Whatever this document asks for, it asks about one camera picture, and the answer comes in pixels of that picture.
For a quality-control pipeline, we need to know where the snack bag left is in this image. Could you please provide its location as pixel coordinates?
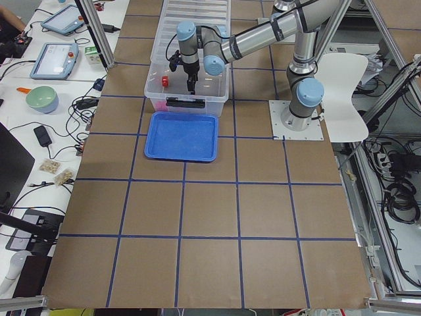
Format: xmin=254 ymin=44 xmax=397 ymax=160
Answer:
xmin=39 ymin=159 xmax=61 ymax=174

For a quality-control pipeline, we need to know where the green white carton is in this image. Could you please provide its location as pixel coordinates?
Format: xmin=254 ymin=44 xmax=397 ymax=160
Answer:
xmin=84 ymin=46 xmax=102 ymax=65

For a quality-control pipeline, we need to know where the snack bag right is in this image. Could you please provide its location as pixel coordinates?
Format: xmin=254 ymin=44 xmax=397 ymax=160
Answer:
xmin=53 ymin=168 xmax=74 ymax=186

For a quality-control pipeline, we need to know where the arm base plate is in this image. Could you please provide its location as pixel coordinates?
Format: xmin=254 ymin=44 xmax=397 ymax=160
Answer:
xmin=268 ymin=100 xmax=324 ymax=141

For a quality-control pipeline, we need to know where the black phone on table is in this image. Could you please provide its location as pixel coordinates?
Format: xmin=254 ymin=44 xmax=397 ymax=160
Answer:
xmin=34 ymin=125 xmax=52 ymax=147

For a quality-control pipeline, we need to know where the clear plastic box lid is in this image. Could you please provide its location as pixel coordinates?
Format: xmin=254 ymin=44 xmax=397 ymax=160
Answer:
xmin=149 ymin=0 xmax=232 ymax=68

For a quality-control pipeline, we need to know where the aluminium frame post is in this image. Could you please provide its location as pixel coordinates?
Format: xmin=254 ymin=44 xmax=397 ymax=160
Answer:
xmin=75 ymin=0 xmax=115 ymax=69

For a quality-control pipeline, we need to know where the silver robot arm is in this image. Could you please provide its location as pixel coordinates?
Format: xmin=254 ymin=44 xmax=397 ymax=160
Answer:
xmin=168 ymin=0 xmax=339 ymax=132

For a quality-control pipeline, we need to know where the far teach pendant tablet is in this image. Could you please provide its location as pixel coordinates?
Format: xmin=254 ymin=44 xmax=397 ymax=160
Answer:
xmin=41 ymin=5 xmax=85 ymax=36

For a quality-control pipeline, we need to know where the blue plastic tray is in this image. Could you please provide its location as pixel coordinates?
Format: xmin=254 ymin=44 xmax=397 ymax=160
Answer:
xmin=144 ymin=112 xmax=219 ymax=163

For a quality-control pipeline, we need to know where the red block middle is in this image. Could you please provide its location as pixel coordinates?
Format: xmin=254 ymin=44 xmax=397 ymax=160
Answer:
xmin=161 ymin=76 xmax=169 ymax=88

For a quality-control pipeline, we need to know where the near teach pendant tablet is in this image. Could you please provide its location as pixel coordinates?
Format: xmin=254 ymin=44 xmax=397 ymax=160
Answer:
xmin=30 ymin=43 xmax=79 ymax=80

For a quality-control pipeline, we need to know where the clear plastic storage box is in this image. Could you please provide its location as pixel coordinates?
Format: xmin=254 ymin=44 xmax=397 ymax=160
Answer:
xmin=144 ymin=63 xmax=230 ymax=117

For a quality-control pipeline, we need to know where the white plastic chair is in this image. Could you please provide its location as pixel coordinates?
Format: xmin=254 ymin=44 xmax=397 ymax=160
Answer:
xmin=314 ymin=53 xmax=368 ymax=143

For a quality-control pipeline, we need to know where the green and blue bowl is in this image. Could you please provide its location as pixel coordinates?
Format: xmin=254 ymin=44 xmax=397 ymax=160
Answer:
xmin=26 ymin=86 xmax=59 ymax=114

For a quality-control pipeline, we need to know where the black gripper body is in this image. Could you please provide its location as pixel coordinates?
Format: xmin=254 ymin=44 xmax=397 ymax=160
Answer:
xmin=182 ymin=60 xmax=200 ymax=79

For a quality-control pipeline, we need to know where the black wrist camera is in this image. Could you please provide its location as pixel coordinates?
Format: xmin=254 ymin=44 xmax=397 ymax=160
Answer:
xmin=168 ymin=50 xmax=182 ymax=72

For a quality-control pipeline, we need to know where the teach pendant tablet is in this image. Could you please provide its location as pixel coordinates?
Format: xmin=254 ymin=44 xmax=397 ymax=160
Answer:
xmin=41 ymin=5 xmax=85 ymax=36
xmin=30 ymin=43 xmax=79 ymax=80

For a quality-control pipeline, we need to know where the snack bag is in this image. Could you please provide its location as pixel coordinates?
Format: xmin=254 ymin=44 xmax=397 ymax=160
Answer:
xmin=53 ymin=168 xmax=74 ymax=186
xmin=39 ymin=159 xmax=61 ymax=174

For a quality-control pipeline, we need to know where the black power adapter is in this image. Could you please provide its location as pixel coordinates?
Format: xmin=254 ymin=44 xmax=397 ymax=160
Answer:
xmin=102 ymin=24 xmax=120 ymax=33

